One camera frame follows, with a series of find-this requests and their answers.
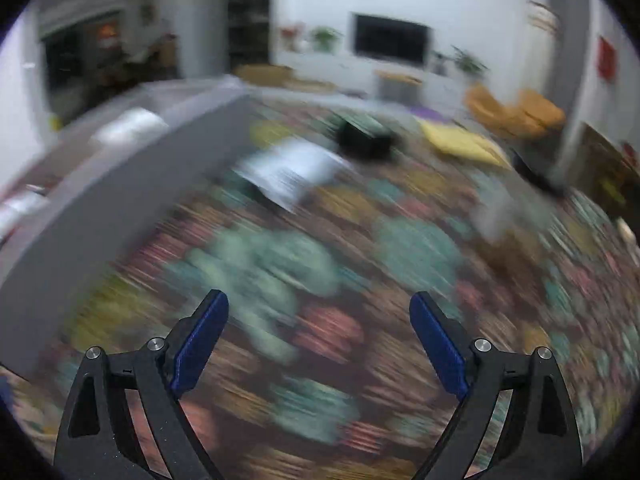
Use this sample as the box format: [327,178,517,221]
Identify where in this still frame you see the black box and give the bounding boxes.
[336,111,397,162]

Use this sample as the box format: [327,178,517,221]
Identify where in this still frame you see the red flowers in vase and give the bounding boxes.
[279,24,307,52]

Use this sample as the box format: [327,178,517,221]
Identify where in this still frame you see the black flat television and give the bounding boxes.
[351,12,432,67]

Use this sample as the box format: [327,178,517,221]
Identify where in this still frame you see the leafy potted plant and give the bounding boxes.
[451,45,489,79]

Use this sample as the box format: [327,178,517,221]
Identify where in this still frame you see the woven wall decoration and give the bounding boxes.
[526,0,559,37]

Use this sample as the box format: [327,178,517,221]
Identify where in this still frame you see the clear container with black lid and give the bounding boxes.
[472,149,568,242]

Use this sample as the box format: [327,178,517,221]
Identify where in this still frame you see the white paper sheet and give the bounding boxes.
[234,139,352,212]

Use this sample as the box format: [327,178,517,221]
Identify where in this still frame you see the patterned woven blanket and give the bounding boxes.
[0,92,640,480]

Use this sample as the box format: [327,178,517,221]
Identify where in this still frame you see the red wall hanging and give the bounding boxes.
[597,36,619,82]

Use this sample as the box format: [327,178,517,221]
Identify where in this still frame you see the orange lounge chair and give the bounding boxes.
[464,84,567,140]

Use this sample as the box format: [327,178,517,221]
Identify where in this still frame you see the white television cabinet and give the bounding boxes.
[270,50,473,108]

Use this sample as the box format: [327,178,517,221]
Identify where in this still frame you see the small wooden stool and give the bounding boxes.
[375,70,424,102]

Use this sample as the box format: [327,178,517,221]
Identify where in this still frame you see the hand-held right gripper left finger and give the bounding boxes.
[54,289,230,480]

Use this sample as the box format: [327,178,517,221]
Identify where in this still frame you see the green potted plant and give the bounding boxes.
[310,26,344,54]

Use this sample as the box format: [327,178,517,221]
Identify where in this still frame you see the black display shelf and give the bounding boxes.
[227,0,274,69]

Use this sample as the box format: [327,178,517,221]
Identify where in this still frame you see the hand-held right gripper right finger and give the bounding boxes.
[410,291,583,480]

